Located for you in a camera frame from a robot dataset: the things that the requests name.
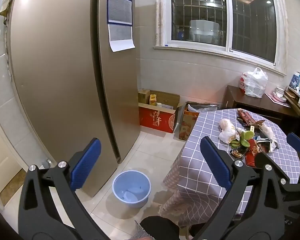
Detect beige refrigerator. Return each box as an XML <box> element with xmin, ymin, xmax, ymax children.
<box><xmin>9</xmin><ymin>0</ymin><xmax>141</xmax><ymax>198</ymax></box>

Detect long red snack packet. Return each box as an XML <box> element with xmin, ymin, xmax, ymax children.
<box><xmin>237</xmin><ymin>108</ymin><xmax>266</xmax><ymax>131</ymax></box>

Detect blue product box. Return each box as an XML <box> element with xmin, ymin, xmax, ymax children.
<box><xmin>290</xmin><ymin>73</ymin><xmax>300</xmax><ymax>90</ymax></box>

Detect white-framed sliding window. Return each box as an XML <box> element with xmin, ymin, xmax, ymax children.
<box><xmin>153</xmin><ymin>0</ymin><xmax>287</xmax><ymax>76</ymax></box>

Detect white plastic bag red print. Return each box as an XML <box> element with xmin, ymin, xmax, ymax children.
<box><xmin>240</xmin><ymin>67</ymin><xmax>269</xmax><ymax>99</ymax></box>

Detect white panel door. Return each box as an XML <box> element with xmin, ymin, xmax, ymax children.
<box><xmin>0</xmin><ymin>102</ymin><xmax>28</xmax><ymax>205</ymax></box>

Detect purple checked tablecloth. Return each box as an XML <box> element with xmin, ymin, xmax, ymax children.
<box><xmin>159</xmin><ymin>108</ymin><xmax>300</xmax><ymax>228</ymax></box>

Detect hanging printed paper sheets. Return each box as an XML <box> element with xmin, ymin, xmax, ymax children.
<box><xmin>107</xmin><ymin>0</ymin><xmax>136</xmax><ymax>53</ymax></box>

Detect red wrapper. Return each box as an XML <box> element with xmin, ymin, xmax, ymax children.
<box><xmin>245</xmin><ymin>139</ymin><xmax>263</xmax><ymax>167</ymax></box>

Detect large white bag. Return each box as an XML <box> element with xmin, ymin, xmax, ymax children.
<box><xmin>218</xmin><ymin>127</ymin><xmax>239</xmax><ymax>144</ymax></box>

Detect brown printed carton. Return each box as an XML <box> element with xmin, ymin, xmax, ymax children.
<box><xmin>178</xmin><ymin>101</ymin><xmax>220</xmax><ymax>141</ymax></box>

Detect white and black wrapper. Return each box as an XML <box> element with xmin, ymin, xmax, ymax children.
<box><xmin>257</xmin><ymin>140</ymin><xmax>278</xmax><ymax>153</ymax></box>

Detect blue plastic bucket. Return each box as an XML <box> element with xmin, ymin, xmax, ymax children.
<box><xmin>112</xmin><ymin>170</ymin><xmax>152</xmax><ymax>209</ymax></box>

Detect dark wooden sideboard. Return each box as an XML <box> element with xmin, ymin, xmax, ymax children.
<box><xmin>222</xmin><ymin>85</ymin><xmax>300</xmax><ymax>133</ymax></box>

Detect person's leg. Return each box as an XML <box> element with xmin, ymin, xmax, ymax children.
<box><xmin>134</xmin><ymin>215</ymin><xmax>181</xmax><ymax>240</ymax></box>

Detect small brown carton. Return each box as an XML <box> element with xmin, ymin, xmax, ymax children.
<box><xmin>138</xmin><ymin>89</ymin><xmax>151</xmax><ymax>104</ymax></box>

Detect bowl on plate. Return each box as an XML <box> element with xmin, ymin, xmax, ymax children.
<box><xmin>273</xmin><ymin>87</ymin><xmax>287</xmax><ymax>100</ymax></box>

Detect red cardboard box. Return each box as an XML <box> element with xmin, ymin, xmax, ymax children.
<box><xmin>138</xmin><ymin>90</ymin><xmax>182</xmax><ymax>134</ymax></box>

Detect pink place mat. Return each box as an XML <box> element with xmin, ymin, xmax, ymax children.
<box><xmin>266</xmin><ymin>92</ymin><xmax>288</xmax><ymax>103</ymax></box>

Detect green wrapper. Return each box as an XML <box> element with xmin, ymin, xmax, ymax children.
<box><xmin>231</xmin><ymin>129</ymin><xmax>255</xmax><ymax>148</ymax></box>

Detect wooden shelf with boxes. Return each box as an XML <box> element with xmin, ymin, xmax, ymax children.
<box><xmin>284</xmin><ymin>80</ymin><xmax>300</xmax><ymax>112</ymax></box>

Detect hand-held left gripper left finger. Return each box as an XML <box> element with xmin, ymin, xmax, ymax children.
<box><xmin>18</xmin><ymin>137</ymin><xmax>108</xmax><ymax>240</ymax></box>

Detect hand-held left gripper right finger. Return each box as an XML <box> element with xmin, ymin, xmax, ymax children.
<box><xmin>190</xmin><ymin>136</ymin><xmax>288</xmax><ymax>240</ymax></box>

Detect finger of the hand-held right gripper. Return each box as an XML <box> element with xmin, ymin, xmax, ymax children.
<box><xmin>286</xmin><ymin>132</ymin><xmax>300</xmax><ymax>180</ymax></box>
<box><xmin>254</xmin><ymin>152</ymin><xmax>290</xmax><ymax>188</ymax></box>

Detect black snack wrapper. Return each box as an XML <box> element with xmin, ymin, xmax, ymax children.
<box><xmin>229</xmin><ymin>147</ymin><xmax>249</xmax><ymax>158</ymax></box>

